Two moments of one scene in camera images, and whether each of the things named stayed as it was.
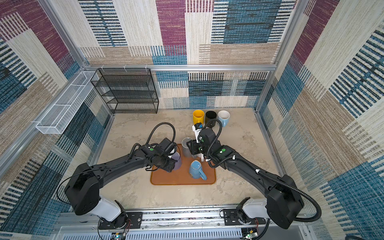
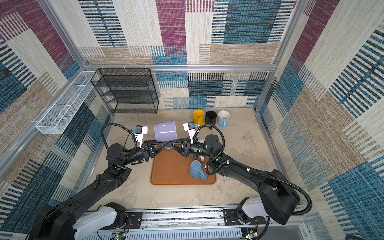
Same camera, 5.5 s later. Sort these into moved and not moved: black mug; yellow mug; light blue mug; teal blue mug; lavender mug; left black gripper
Moved: lavender mug; left black gripper
Not moved: teal blue mug; yellow mug; black mug; light blue mug
